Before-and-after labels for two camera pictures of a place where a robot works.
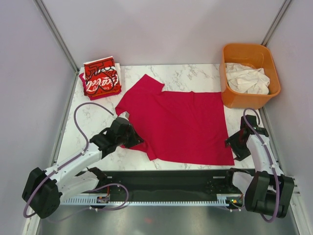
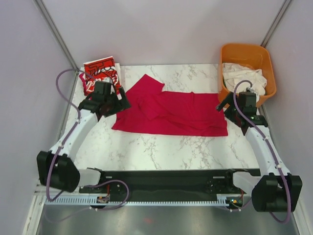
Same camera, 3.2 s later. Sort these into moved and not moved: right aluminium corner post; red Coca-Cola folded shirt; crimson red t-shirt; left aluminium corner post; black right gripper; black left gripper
Moved: black left gripper; black right gripper; crimson red t-shirt
Not moved: left aluminium corner post; red Coca-Cola folded shirt; right aluminium corner post
